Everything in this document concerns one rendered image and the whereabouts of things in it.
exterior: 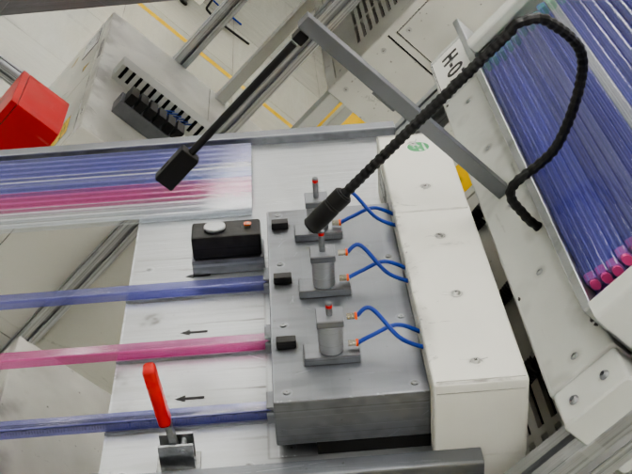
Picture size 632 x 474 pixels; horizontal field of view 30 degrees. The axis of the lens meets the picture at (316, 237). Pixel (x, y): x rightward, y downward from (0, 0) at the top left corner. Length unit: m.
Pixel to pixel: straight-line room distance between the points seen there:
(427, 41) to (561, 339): 1.43
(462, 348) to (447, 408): 0.06
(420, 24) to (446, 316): 1.36
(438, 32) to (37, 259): 0.98
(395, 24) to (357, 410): 1.43
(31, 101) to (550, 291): 1.14
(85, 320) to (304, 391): 1.69
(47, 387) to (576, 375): 0.96
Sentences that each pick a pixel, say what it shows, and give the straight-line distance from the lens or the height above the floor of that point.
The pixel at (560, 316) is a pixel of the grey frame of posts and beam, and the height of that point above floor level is 1.35.
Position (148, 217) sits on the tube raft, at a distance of 1.42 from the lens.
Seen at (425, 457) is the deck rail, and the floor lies 1.20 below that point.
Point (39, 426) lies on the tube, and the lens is 1.11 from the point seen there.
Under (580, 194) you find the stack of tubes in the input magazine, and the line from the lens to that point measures 1.08.
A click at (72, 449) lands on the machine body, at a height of 0.62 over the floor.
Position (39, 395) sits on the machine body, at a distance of 1.73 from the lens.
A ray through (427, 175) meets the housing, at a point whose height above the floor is 1.28.
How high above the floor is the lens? 1.59
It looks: 20 degrees down
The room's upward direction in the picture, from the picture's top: 46 degrees clockwise
